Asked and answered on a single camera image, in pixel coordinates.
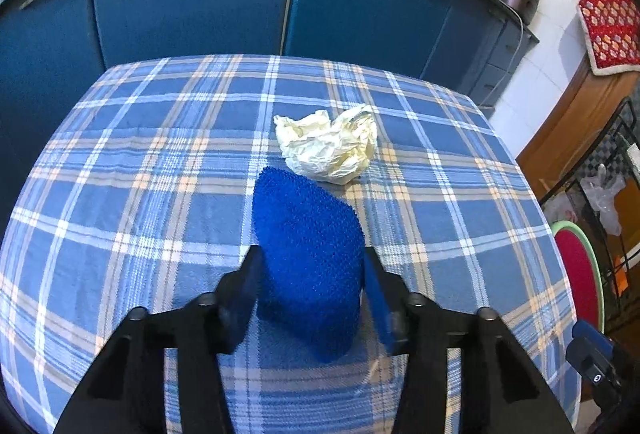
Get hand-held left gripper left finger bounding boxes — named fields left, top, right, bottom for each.
left=52, top=245, right=263, bottom=434

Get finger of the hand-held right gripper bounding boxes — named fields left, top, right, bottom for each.
left=566, top=319, right=625, bottom=392

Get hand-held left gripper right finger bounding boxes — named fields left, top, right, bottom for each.
left=364, top=248, right=576, bottom=434

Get blue textured cloth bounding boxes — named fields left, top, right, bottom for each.
left=251, top=165, right=365, bottom=363

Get red basin with green rim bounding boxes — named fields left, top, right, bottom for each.
left=551, top=220, right=607, bottom=335

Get orange paper packet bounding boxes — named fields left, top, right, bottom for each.
left=615, top=254, right=632, bottom=295

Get blue plaid tablecloth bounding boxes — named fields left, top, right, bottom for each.
left=0, top=53, right=583, bottom=434

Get clear plastic bag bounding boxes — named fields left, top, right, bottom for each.
left=580, top=161, right=628, bottom=237

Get crumpled white paper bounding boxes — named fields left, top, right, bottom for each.
left=273, top=104, right=379, bottom=186

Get red patterned quilt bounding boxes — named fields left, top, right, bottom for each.
left=577, top=0, right=640, bottom=76

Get black wire rack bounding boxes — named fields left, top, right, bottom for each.
left=537, top=97, right=640, bottom=330

